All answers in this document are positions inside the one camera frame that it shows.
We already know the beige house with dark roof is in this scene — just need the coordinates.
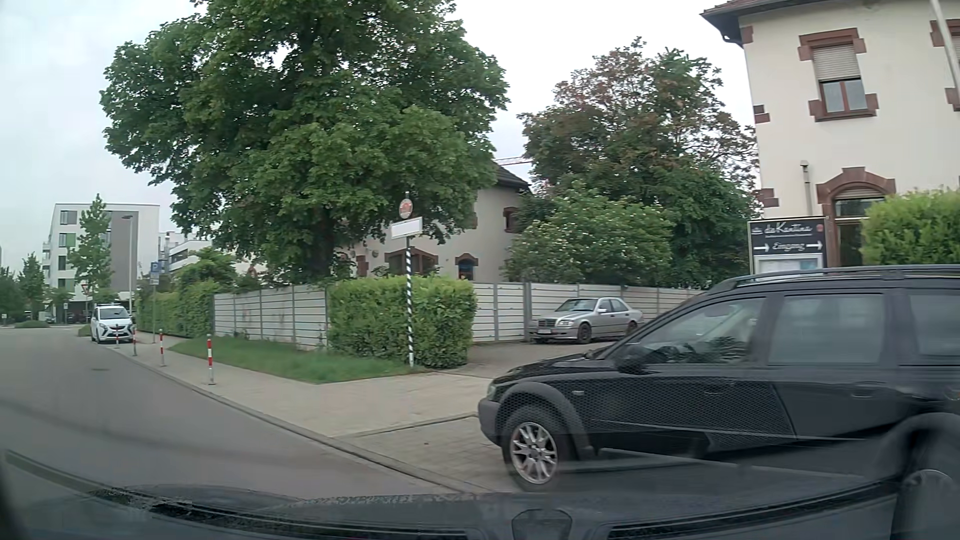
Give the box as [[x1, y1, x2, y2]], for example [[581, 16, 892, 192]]
[[349, 163, 534, 285]]

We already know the striped pole with signs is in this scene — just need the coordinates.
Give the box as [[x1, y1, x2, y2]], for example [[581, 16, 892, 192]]
[[389, 193, 424, 369]]

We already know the trimmed green hedge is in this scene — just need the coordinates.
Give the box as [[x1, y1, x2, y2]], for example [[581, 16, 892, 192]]
[[327, 275, 479, 369]]

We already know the silver saloon car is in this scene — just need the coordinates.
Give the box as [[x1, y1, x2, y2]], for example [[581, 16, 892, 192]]
[[527, 296, 645, 345]]

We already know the flowering green bush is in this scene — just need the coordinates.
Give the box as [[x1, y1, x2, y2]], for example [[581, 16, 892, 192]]
[[504, 187, 676, 286]]

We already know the paved brick pavement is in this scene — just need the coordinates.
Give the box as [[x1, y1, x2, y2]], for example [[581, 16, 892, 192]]
[[112, 330, 646, 495]]

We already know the grass verge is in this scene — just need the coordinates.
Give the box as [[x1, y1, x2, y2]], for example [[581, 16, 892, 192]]
[[169, 334, 429, 384]]

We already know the grey panel fence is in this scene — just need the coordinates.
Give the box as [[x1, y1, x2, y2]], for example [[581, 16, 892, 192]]
[[213, 282, 706, 351]]

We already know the reddish-green tree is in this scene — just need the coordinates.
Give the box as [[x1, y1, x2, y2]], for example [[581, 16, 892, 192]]
[[517, 37, 760, 290]]

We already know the large green tree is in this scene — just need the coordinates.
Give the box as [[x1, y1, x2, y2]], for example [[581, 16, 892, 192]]
[[99, 0, 510, 286]]

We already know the black estate car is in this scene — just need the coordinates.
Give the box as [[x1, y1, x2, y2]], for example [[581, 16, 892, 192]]
[[477, 264, 960, 487]]

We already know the long green hedge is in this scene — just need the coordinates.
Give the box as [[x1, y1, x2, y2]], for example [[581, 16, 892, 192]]
[[135, 280, 225, 339]]

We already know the car's own bonnet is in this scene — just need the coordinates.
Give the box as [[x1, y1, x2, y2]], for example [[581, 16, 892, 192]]
[[0, 448, 960, 540]]

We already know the dark information sign board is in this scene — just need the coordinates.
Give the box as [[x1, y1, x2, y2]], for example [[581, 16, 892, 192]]
[[747, 216, 829, 276]]

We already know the blue parking sign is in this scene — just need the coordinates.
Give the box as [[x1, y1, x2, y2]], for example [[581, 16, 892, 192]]
[[149, 260, 162, 345]]

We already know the white modern building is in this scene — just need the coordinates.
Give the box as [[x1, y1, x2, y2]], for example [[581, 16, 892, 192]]
[[42, 202, 162, 324]]

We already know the white car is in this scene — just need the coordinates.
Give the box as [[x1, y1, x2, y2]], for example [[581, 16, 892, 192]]
[[90, 303, 137, 345]]

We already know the slim young tree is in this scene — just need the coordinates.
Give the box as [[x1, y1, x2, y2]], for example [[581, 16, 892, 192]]
[[67, 193, 115, 305]]

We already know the grey asphalt road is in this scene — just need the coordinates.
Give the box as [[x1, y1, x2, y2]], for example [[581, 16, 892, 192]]
[[0, 325, 481, 501]]

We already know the cream building with red trim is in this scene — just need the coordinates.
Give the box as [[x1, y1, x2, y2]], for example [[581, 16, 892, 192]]
[[701, 0, 960, 270]]

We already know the round green bush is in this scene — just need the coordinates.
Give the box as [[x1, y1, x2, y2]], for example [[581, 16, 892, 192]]
[[860, 187, 960, 267]]

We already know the lamp post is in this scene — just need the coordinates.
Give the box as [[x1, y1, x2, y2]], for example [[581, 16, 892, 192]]
[[121, 214, 136, 315]]

